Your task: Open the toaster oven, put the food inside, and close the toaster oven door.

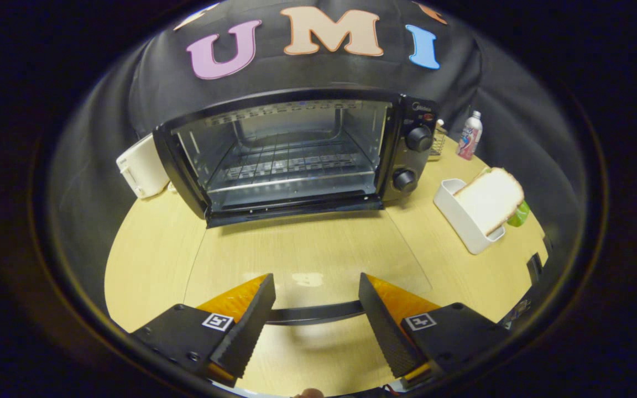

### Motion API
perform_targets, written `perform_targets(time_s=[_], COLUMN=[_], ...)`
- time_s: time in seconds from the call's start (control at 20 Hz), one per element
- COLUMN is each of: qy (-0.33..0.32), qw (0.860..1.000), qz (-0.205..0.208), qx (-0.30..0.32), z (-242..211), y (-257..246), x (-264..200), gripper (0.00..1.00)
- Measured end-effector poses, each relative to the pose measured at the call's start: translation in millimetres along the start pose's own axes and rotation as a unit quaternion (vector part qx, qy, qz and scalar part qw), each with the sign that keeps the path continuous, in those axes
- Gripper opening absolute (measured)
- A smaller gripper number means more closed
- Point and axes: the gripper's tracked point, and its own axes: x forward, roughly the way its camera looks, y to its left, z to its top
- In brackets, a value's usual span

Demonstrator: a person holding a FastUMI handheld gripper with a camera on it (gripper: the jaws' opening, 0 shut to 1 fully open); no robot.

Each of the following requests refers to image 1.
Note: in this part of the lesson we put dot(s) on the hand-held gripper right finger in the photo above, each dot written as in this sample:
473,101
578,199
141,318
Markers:
385,326

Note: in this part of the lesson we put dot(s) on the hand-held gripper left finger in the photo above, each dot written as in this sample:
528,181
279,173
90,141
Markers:
252,326

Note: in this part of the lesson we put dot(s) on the toy sandwich with green lettuce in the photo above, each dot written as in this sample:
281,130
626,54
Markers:
490,199

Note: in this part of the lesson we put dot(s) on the black toaster oven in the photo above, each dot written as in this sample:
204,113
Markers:
407,157

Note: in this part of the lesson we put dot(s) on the white slot toaster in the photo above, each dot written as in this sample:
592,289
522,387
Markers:
144,166

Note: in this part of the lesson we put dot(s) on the white rectangular container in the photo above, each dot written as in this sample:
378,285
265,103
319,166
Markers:
462,228

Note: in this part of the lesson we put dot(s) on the black table edge clamp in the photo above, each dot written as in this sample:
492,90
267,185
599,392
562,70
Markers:
534,269

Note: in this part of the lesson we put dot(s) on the silver bottle with pink label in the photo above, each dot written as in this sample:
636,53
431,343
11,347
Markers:
469,138

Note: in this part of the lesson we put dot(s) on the black backdrop cloth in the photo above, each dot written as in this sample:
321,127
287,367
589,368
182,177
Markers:
307,74

